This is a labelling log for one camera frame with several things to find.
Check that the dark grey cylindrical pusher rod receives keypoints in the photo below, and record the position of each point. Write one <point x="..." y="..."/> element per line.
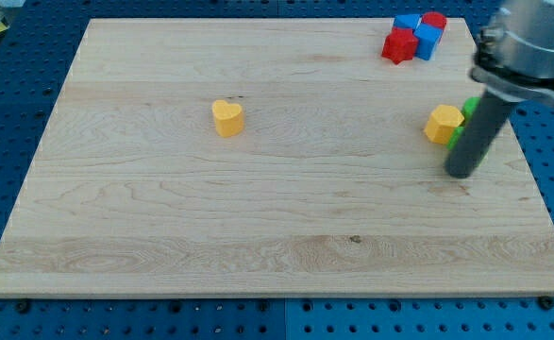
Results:
<point x="488" y="118"/>

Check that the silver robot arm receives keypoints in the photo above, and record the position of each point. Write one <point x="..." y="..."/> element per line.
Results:
<point x="515" y="62"/>

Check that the red cylinder block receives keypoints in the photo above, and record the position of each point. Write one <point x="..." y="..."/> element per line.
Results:
<point x="435" y="19"/>

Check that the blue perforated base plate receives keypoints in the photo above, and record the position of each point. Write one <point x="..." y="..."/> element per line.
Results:
<point x="35" y="55"/>

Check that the green block upper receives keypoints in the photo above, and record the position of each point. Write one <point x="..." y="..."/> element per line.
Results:
<point x="468" y="108"/>

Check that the light wooden board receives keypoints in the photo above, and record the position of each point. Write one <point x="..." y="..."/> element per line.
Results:
<point x="331" y="190"/>

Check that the blue block rear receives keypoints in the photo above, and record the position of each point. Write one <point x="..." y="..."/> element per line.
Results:
<point x="407" y="21"/>

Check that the blue cube block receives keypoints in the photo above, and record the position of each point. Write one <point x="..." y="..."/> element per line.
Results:
<point x="428" y="37"/>

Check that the yellow heart block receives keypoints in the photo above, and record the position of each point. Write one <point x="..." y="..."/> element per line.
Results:
<point x="228" y="118"/>

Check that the yellow hexagon block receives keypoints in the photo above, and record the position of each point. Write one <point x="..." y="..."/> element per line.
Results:
<point x="442" y="122"/>

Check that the green block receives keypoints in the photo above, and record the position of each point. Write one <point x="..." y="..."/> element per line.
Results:
<point x="455" y="136"/>
<point x="468" y="108"/>

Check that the red star block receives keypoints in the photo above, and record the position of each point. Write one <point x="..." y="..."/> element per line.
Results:
<point x="399" y="45"/>

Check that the green block lower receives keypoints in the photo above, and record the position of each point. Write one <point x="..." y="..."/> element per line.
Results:
<point x="455" y="136"/>

